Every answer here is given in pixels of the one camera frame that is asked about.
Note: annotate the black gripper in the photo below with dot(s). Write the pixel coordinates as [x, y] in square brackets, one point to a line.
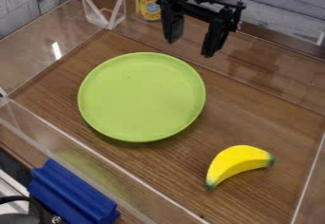
[222, 12]

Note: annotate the yellow toy banana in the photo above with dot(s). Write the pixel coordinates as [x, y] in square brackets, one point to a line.
[234, 160]

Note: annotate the green round plate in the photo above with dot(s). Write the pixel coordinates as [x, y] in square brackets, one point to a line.
[142, 97]

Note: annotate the blue plastic clamp block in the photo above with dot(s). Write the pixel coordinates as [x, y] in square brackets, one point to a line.
[70, 197]

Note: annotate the clear acrylic corner bracket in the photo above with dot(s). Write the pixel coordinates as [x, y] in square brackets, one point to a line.
[104, 18]

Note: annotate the clear acrylic front wall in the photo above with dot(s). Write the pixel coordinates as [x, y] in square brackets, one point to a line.
[35, 141]

